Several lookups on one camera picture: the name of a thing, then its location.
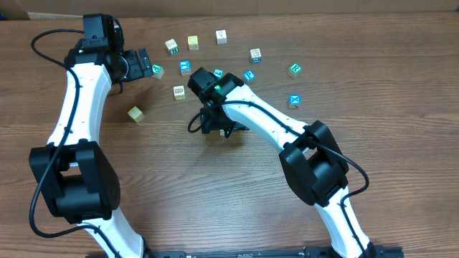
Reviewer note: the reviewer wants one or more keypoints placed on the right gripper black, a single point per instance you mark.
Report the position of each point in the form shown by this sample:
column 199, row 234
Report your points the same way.
column 211, row 124

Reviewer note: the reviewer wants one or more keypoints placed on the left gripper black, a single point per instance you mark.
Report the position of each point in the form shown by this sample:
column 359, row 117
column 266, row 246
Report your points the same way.
column 136, row 69

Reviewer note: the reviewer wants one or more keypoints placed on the blue letter P block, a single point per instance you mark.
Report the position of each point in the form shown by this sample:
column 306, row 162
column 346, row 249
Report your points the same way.
column 249, row 75

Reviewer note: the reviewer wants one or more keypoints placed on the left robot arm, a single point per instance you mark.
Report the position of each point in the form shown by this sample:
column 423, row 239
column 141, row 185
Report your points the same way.
column 77, row 188

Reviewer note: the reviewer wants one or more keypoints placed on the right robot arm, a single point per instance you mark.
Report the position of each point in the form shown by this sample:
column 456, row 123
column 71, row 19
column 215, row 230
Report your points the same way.
column 314, row 167

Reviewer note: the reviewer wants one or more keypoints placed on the green letter block left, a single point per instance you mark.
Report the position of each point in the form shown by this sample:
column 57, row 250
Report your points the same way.
column 158, row 71

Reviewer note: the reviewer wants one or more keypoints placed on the white block green side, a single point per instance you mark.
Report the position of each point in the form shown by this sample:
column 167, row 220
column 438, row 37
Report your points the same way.
column 172, row 47

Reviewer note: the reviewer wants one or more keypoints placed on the blue letter T block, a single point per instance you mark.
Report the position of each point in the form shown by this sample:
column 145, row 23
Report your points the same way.
column 185, row 67

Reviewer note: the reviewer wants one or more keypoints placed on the wooden block yellow side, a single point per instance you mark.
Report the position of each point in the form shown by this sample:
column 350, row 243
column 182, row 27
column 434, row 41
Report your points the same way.
column 179, row 92

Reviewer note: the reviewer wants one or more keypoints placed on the green number 7 block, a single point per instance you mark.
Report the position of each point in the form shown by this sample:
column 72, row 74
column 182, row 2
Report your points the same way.
column 218, row 73

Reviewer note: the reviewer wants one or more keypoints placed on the yellow top block near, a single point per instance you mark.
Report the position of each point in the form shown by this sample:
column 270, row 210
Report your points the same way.
column 136, row 114

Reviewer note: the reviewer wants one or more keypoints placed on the yellow top block far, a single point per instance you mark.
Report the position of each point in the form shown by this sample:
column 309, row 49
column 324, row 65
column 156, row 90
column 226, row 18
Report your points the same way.
column 193, row 42

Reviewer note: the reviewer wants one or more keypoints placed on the white block blue side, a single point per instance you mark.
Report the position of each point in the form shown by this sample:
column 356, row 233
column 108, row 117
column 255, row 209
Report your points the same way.
column 255, row 55

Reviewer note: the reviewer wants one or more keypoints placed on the white block top centre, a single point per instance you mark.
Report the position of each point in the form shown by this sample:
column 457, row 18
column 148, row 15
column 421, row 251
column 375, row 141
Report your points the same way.
column 221, row 37

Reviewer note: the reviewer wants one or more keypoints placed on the blue letter X block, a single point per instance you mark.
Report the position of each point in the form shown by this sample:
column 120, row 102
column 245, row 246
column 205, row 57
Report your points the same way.
column 294, row 101

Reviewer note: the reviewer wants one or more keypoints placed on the green letter R block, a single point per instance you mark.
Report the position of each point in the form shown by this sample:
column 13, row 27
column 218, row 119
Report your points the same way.
column 294, row 70

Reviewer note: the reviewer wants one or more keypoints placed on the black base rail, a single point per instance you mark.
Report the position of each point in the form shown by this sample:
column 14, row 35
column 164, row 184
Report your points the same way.
column 308, row 252

